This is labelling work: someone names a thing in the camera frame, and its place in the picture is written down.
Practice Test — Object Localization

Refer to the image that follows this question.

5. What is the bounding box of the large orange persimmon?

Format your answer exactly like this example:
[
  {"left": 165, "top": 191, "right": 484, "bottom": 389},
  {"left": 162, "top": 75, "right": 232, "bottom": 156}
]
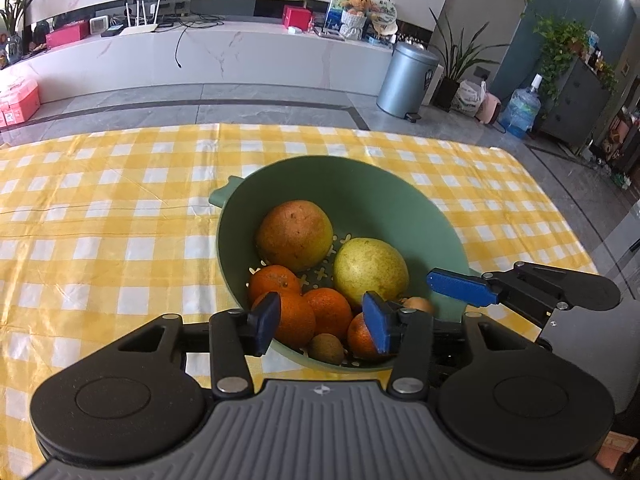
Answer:
[{"left": 274, "top": 290, "right": 316, "bottom": 350}]

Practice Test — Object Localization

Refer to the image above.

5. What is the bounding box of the small orange tangerine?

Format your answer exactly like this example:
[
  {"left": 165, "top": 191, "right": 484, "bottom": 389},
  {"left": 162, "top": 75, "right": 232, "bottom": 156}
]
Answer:
[{"left": 247, "top": 264, "right": 302, "bottom": 304}]

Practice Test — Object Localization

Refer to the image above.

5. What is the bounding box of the large yellow-green pear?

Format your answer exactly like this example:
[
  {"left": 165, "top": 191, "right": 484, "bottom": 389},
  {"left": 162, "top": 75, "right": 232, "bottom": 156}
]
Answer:
[{"left": 333, "top": 237, "right": 410, "bottom": 306}]

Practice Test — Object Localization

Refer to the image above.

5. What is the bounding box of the brown longan fruit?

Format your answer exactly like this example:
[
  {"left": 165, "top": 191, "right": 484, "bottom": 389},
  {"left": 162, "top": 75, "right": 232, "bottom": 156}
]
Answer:
[{"left": 307, "top": 334, "right": 345, "bottom": 365}]

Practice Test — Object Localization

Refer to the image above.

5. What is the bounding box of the reddish yellow apple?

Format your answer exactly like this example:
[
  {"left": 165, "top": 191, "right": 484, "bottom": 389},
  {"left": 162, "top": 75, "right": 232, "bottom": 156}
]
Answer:
[{"left": 255, "top": 200, "right": 334, "bottom": 272}]

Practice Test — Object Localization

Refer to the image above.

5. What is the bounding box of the green colander bowl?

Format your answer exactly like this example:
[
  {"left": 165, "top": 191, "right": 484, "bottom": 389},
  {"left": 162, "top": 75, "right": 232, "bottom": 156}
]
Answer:
[{"left": 209, "top": 155, "right": 469, "bottom": 372}]

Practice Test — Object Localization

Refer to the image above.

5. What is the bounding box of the yellow checkered tablecloth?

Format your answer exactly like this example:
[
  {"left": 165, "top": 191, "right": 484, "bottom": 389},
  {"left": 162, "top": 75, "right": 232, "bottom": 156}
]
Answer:
[{"left": 1, "top": 124, "right": 594, "bottom": 479}]

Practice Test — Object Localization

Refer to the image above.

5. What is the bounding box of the dark grey drawer cabinet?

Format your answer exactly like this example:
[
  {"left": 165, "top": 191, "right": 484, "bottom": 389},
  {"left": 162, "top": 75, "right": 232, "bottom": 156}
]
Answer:
[{"left": 539, "top": 60, "right": 611, "bottom": 152}]

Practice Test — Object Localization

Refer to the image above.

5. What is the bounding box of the blue water jug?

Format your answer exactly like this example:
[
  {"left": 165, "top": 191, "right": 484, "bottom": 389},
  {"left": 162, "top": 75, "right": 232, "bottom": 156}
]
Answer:
[{"left": 498, "top": 74, "right": 542, "bottom": 139}]

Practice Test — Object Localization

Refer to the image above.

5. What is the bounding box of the white plastic bag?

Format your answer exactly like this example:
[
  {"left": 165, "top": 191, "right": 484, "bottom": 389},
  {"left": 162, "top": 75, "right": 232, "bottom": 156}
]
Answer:
[{"left": 450, "top": 80, "right": 486, "bottom": 117}]

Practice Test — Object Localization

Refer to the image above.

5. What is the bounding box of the grey metal trash bin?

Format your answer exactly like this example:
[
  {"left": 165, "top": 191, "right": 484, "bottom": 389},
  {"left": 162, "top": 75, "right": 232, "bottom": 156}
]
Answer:
[{"left": 376, "top": 42, "right": 438, "bottom": 122}]

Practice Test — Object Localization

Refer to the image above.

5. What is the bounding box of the tall potted floor plant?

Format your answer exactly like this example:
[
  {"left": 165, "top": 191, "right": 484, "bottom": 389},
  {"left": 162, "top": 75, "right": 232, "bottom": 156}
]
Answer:
[{"left": 428, "top": 10, "right": 509, "bottom": 112}]

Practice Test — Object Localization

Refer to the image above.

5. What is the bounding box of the trailing green ivy plant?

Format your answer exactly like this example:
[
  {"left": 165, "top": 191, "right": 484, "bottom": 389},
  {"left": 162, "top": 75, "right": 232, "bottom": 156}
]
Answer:
[{"left": 534, "top": 15, "right": 588, "bottom": 101}]

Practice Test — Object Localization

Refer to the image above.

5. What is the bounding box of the white marble tv cabinet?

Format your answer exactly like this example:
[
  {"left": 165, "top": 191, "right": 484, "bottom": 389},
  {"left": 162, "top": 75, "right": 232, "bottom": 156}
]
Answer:
[{"left": 1, "top": 22, "right": 392, "bottom": 102}]

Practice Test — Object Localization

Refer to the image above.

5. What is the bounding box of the teddy bear in bag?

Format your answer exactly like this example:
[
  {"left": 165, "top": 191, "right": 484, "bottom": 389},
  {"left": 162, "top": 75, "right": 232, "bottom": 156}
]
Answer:
[{"left": 340, "top": 0, "right": 380, "bottom": 40}]

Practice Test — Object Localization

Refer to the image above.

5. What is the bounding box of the red box on cabinet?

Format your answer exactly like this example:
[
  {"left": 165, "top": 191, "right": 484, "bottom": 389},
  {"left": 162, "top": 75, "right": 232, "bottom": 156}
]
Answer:
[{"left": 282, "top": 4, "right": 312, "bottom": 32}]

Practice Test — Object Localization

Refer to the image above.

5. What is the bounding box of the white wifi router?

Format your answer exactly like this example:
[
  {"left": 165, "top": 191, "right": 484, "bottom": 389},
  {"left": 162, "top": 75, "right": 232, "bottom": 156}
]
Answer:
[{"left": 120, "top": 0, "right": 160, "bottom": 36}]

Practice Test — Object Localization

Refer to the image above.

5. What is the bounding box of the pink plastic storage box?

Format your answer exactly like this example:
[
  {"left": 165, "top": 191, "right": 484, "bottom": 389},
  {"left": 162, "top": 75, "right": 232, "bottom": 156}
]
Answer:
[{"left": 0, "top": 79, "right": 40, "bottom": 127}]

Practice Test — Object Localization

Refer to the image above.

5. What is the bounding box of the pink flat box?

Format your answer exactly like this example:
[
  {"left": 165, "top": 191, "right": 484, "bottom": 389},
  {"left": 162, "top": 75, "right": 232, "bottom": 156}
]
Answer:
[{"left": 46, "top": 21, "right": 89, "bottom": 49}]

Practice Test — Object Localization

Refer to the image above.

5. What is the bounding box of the green potted orchid plant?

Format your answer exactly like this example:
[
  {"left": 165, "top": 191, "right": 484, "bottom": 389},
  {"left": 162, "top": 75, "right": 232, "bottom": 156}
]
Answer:
[{"left": 1, "top": 0, "right": 34, "bottom": 65}]

